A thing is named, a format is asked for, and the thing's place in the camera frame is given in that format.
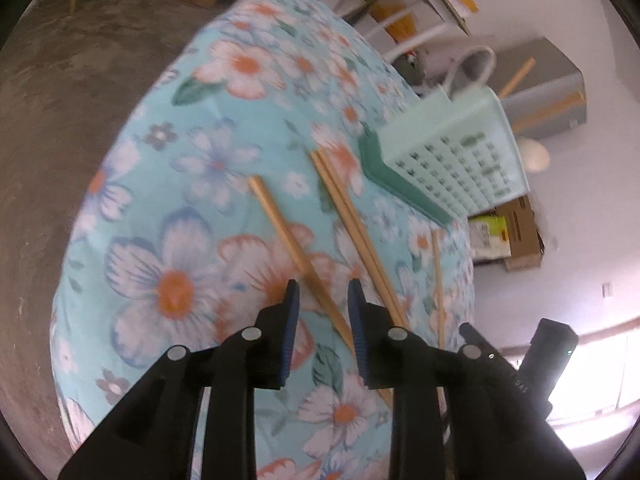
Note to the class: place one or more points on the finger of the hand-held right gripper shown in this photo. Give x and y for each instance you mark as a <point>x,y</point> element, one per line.
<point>482,341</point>

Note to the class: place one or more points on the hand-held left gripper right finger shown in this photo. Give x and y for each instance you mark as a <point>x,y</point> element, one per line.
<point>359,335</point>

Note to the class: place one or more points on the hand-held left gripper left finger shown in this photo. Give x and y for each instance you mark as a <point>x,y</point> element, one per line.
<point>287,335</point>

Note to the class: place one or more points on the mint green utensil holder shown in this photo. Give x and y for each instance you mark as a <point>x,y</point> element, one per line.
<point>450,160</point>

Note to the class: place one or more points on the white plastic spoon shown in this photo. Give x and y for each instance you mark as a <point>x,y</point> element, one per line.
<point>535,156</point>

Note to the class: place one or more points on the white and green sack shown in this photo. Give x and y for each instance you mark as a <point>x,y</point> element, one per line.
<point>487,237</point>

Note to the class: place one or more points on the open cardboard box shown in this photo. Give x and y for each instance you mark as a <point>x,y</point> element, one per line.
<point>522,230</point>

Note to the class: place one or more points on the blue floral blanket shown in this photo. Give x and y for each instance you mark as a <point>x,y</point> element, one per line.
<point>200,210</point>

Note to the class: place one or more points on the grey refrigerator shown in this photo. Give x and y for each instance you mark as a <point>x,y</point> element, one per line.
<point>545,70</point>

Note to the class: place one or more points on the yellow bag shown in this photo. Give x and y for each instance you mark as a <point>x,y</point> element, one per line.
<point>395,22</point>

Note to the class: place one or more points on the white wall socket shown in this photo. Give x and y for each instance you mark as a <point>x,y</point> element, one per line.
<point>608,290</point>

